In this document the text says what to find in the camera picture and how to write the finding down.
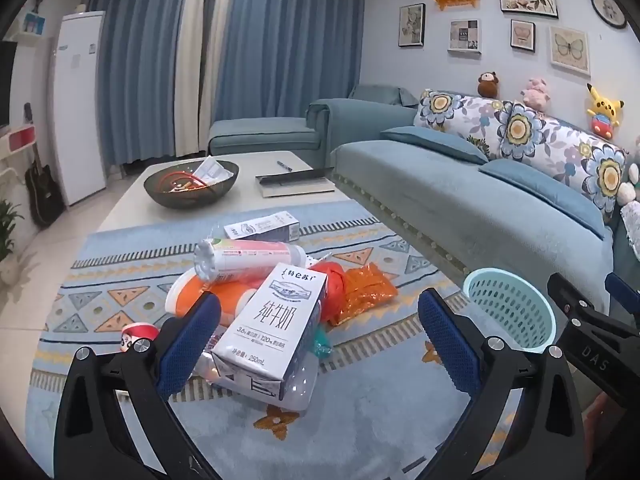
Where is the black television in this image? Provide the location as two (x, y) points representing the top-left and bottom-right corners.
(0, 40), (18, 128)

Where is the teal plastic basket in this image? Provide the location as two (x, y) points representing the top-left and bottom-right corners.
(462, 267), (558, 353)

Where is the pink plastic bottle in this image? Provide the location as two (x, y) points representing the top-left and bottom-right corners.
(194, 239), (308, 286)

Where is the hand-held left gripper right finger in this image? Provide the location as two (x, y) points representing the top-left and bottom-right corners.
(417, 287), (588, 480)

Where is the orange cord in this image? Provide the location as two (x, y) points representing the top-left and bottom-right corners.
(157, 170), (211, 194)

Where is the small butterfly picture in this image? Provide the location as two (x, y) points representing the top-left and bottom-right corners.
(510, 19), (536, 53)

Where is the yellow plush toy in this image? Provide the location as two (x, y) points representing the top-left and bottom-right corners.
(586, 83), (626, 140)

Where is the red plastic bag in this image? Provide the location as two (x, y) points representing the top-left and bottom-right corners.
(305, 259), (348, 326)

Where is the teal cushion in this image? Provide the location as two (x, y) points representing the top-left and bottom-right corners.
(348, 84), (418, 107)

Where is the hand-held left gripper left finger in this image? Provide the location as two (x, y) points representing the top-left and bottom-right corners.
(52, 292), (223, 480)

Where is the white plush toy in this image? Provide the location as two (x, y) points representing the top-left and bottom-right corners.
(617, 150), (640, 206)

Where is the teal plastic wrapper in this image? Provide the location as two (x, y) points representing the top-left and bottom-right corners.
(311, 324), (334, 361)

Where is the white milk carton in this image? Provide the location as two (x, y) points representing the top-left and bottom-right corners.
(210, 262), (328, 403)

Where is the white sheer curtain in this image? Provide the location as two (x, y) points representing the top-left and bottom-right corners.
(172, 0), (241, 158)

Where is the black guitar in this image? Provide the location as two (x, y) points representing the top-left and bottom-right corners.
(23, 102), (65, 227)

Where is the green potted plant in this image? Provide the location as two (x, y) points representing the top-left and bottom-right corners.
(0, 199), (26, 281)

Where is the large butterfly picture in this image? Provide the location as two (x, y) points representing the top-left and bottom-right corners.
(548, 25), (591, 72)

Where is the orange white plastic bottle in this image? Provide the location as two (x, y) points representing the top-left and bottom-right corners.
(165, 267), (266, 326)

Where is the brown monkey plush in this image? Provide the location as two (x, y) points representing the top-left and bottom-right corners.
(476, 71), (501, 99)

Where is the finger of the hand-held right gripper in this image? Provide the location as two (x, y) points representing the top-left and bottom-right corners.
(546, 272), (640, 341)
(604, 272), (640, 322)

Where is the pink pig plush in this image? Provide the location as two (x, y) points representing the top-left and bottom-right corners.
(521, 76), (552, 109)

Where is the white book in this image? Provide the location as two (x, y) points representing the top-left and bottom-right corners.
(256, 176), (337, 199)

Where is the blue curtain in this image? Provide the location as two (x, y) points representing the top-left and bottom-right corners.
(215, 0), (366, 126)
(90, 0), (201, 167)

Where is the orange foil wrapper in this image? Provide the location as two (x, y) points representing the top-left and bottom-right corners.
(339, 264), (399, 327)

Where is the white paper packet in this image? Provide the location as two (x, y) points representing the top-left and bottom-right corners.
(192, 156), (236, 183)

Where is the patterned blue rug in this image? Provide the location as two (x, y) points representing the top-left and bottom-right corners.
(25, 200), (566, 480)

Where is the clear plastic bottle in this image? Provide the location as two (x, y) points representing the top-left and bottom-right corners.
(190, 330), (321, 413)

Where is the floral pillow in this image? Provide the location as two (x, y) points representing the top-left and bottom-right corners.
(414, 89), (506, 158)
(492, 101), (628, 221)

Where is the blue flat cushion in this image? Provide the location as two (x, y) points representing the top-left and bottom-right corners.
(479, 159), (613, 241)
(380, 126), (490, 165)

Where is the teal sofa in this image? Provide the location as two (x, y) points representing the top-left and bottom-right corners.
(207, 84), (640, 321)

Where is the white wall shelf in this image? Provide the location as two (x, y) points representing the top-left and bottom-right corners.
(12, 10), (53, 42)

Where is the white collage canvas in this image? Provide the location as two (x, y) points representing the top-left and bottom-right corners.
(447, 19), (482, 54)

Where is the tall black picture frame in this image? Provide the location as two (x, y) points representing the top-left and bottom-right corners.
(398, 3), (426, 48)

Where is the blue white carton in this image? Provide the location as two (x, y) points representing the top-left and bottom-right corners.
(223, 211), (301, 242)

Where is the dark mesh bowl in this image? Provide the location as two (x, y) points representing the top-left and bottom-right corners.
(143, 159), (240, 208)

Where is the red white rack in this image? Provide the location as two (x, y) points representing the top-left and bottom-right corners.
(0, 125), (38, 161)

